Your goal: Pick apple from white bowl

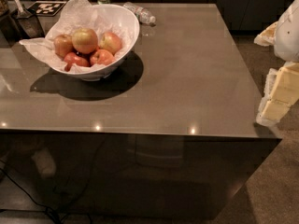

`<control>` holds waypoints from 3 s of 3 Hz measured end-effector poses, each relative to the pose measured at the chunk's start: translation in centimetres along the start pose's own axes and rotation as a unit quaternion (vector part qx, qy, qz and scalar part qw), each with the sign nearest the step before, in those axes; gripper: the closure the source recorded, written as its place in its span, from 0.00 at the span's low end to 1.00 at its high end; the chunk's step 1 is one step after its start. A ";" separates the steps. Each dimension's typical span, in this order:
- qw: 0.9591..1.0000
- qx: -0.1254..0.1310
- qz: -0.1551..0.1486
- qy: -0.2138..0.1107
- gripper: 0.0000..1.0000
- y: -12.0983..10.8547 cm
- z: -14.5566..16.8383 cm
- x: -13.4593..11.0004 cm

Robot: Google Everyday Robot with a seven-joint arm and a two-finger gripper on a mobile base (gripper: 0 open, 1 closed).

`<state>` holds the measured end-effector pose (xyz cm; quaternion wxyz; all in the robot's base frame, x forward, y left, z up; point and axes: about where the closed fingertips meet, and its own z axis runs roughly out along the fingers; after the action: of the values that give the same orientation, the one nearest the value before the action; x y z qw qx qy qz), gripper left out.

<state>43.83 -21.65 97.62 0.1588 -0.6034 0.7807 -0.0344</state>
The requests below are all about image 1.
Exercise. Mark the red apple front middle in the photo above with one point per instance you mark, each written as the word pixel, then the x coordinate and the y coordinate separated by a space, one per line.
pixel 102 56

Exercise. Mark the white bowl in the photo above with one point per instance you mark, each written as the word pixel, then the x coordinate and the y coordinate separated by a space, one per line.
pixel 100 18

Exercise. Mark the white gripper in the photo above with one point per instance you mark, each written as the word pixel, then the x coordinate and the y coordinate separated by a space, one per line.
pixel 288 32

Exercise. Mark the dark scoop with white handle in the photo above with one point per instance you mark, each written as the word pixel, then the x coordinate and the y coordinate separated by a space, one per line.
pixel 28 21

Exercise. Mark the red-yellow apple right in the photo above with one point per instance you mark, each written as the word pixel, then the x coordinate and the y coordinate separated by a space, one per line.
pixel 111 42

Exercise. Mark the clear plastic water bottle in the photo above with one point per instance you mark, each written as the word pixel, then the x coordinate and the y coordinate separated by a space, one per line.
pixel 142 14

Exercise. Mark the white tissue paper liner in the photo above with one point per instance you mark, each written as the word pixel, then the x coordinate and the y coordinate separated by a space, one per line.
pixel 41 48

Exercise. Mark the red apple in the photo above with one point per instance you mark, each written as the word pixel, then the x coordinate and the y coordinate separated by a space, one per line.
pixel 72 58
pixel 102 56
pixel 63 45

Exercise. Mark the red apple far left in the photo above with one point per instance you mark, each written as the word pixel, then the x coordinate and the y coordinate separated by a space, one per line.
pixel 63 45

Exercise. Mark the red apple front left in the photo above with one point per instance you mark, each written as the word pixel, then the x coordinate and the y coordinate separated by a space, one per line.
pixel 72 58

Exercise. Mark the large yellow-red apple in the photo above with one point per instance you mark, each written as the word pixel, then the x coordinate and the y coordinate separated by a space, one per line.
pixel 85 40

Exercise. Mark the black white fiducial marker card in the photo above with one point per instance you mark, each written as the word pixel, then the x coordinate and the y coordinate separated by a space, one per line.
pixel 46 8

